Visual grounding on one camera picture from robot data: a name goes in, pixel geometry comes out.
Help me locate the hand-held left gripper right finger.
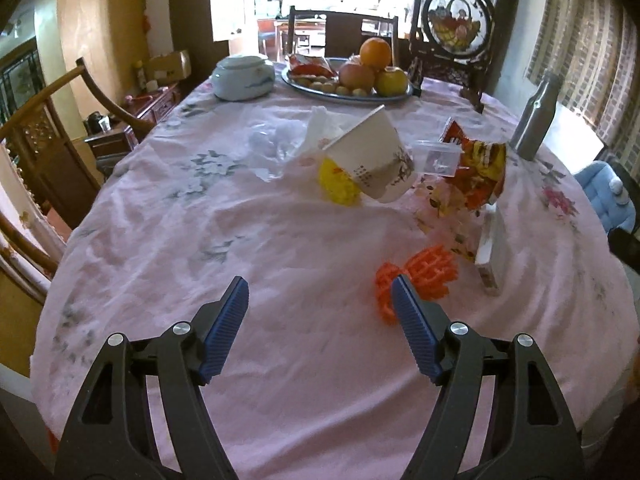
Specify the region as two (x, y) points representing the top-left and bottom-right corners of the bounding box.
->
(391, 276), (586, 480)

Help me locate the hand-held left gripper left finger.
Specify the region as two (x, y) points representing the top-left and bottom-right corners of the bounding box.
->
(54, 276), (250, 480)

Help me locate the orange foam fruit net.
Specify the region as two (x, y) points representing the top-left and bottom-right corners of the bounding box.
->
(375, 245), (458, 322)

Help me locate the printed clear plastic wrapper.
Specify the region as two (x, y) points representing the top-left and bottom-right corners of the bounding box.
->
(414, 180), (478, 263)

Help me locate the yellow foam fruit net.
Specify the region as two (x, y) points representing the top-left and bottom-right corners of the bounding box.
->
(319, 156), (362, 206)

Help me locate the clear plastic container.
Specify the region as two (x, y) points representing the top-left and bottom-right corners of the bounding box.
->
(411, 140), (462, 178)

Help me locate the red snack bag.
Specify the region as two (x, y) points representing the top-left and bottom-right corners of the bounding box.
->
(437, 117), (508, 213)

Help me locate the white paper noodle cup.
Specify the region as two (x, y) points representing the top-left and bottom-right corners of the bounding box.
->
(322, 105), (416, 204)

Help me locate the clear plastic bag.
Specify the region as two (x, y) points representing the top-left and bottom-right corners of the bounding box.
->
(245, 105), (351, 183)

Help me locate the white cardboard box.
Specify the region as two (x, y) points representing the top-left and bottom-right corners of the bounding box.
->
(474, 202), (507, 297)

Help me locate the pink floral tablecloth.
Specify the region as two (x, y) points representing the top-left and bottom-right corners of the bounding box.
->
(30, 62), (626, 480)

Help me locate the blue cushioned chair right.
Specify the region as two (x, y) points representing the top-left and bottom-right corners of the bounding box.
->
(572, 160), (640, 233)

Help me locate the dark red wooden sideboard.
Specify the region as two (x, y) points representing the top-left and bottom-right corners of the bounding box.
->
(84, 82), (183, 181)

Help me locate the metal fruit tray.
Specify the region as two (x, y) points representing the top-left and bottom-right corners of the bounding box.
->
(281, 59), (415, 106)

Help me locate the grey metal bottle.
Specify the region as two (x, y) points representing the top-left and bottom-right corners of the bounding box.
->
(509, 72), (562, 162)

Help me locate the curved-back wooden chair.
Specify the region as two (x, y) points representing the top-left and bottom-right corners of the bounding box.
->
(0, 57), (161, 306)

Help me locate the white ceramic lidded bowl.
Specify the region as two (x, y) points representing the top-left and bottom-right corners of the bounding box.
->
(211, 54), (276, 102)

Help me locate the yellow-green apple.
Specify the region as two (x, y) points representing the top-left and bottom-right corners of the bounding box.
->
(376, 66), (409, 97)

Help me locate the red apple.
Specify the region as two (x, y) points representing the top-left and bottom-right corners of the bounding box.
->
(339, 61), (376, 92)

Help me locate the pile of small brown fruits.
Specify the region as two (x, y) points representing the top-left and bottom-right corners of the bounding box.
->
(295, 75), (368, 97)

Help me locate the brown cardboard box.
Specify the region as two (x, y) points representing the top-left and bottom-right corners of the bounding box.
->
(145, 50), (192, 81)

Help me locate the red snack packet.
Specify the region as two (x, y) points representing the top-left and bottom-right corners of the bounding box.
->
(286, 53), (336, 78)

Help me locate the orange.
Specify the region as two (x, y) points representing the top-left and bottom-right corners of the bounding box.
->
(360, 37), (393, 70)

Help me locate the dark wooden chair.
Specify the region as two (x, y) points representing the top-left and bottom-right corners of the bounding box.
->
(287, 6), (400, 68)

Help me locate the round decorative table screen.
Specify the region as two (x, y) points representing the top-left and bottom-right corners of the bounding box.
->
(407, 0), (496, 113)

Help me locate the dark glass cabinet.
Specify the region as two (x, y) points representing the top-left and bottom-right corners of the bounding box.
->
(0, 42), (41, 126)

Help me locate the plaid curtain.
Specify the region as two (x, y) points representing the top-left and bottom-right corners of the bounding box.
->
(520, 0), (640, 171)

